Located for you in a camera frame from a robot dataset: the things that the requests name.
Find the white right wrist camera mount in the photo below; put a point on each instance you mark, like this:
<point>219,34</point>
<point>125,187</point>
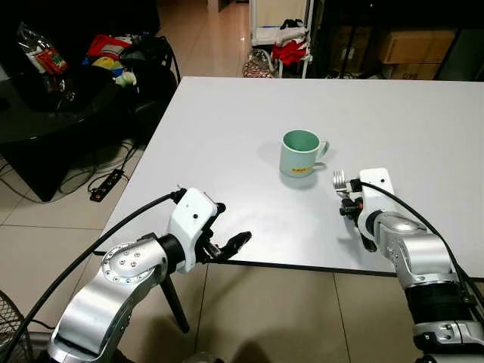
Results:
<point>376,193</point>

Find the clear plastic snack bag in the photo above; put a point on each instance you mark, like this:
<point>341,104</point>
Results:
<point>45,57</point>

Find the white metal rack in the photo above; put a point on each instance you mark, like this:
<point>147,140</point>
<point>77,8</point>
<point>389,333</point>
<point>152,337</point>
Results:
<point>261,34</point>

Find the patterned woven basket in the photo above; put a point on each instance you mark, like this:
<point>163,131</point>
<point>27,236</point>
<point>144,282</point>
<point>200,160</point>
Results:
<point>259,66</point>

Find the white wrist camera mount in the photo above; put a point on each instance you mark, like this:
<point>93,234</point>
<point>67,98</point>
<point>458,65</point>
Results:
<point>376,193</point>
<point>189,219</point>

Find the black power strip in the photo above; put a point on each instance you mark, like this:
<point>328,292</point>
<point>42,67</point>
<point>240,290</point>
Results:
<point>107,185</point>

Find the brown cardboard box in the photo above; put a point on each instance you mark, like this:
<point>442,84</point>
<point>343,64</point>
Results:
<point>416,47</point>

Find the black bag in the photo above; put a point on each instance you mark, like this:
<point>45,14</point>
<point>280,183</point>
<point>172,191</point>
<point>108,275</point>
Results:
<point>147,51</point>

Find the red cloth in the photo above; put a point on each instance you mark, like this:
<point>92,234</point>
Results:
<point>289,53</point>

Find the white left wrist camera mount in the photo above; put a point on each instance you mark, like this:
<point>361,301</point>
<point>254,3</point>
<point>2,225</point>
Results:
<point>189,219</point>

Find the black table leg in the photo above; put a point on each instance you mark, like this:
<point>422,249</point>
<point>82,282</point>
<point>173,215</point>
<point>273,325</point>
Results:
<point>175,302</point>

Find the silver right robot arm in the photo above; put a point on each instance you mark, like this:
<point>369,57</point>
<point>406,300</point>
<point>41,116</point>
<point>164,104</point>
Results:
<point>416,253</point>

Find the green ceramic mug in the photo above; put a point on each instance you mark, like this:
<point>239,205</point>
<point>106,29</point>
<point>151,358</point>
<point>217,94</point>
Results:
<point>299,160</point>

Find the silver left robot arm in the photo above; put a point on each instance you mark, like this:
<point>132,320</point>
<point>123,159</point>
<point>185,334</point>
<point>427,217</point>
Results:
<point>113,287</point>

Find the red bag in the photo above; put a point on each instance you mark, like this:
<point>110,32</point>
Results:
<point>106,47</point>

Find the black glass low table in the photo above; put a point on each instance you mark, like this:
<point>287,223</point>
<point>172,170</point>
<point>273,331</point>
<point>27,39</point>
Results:
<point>45,128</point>

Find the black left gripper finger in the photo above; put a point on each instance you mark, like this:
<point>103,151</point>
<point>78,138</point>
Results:
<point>237,243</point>
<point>218,209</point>

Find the silver metal fork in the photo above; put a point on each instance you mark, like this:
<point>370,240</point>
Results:
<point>339,181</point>

